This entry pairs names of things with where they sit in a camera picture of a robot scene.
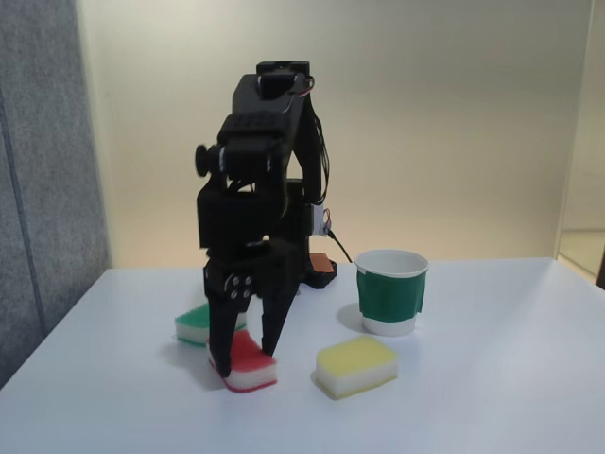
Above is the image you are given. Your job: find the black power cable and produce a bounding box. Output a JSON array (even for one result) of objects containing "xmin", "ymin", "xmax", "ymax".
[{"xmin": 329, "ymin": 228, "xmax": 354, "ymax": 265}]

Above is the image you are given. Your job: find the green and white sponge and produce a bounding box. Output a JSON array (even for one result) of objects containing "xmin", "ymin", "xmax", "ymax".
[{"xmin": 173, "ymin": 303, "xmax": 250, "ymax": 349}]

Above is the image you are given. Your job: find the white controller board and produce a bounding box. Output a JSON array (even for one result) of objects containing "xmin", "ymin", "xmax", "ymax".
[{"xmin": 309, "ymin": 202, "xmax": 333, "ymax": 237}]

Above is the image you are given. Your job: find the white paper cup green sleeve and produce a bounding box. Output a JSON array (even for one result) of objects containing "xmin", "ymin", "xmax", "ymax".
[{"xmin": 354, "ymin": 249, "xmax": 430, "ymax": 338}]

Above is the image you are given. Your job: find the servo wire bundle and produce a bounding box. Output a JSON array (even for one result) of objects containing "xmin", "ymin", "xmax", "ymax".
[{"xmin": 286, "ymin": 73, "xmax": 333, "ymax": 209}]

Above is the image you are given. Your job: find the yellow and white sponge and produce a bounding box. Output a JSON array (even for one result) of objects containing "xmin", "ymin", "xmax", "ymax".
[{"xmin": 315, "ymin": 335, "xmax": 400, "ymax": 401}]

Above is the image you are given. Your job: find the red and white sponge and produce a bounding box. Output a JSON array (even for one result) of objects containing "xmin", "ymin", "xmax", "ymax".
[{"xmin": 207, "ymin": 329, "xmax": 279, "ymax": 393}]

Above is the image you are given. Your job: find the grey fabric partition panel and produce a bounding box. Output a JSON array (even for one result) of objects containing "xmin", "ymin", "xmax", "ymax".
[{"xmin": 0, "ymin": 0, "xmax": 113, "ymax": 390}]

